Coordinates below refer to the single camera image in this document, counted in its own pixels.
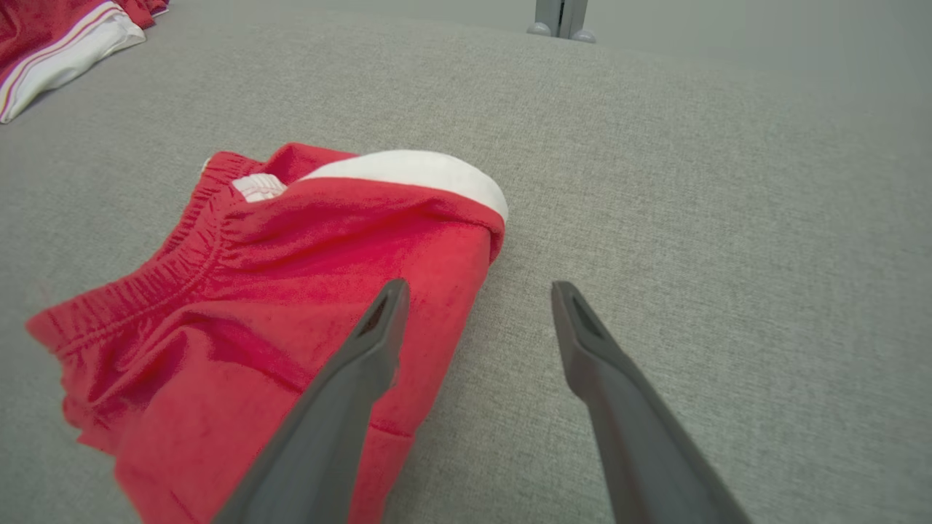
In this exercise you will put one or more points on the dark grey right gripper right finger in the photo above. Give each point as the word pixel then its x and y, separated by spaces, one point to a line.
pixel 641 437

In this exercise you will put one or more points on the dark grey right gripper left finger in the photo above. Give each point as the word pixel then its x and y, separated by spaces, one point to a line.
pixel 328 422

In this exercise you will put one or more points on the red shorts with white stripes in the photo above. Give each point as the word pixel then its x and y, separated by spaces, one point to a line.
pixel 291 276

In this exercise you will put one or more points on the red Bulls jersey white sleeves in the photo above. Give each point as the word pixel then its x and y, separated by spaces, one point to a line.
pixel 44 36

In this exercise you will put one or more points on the grey metal post with rounded feet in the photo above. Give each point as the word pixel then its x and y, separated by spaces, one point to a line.
pixel 561 14

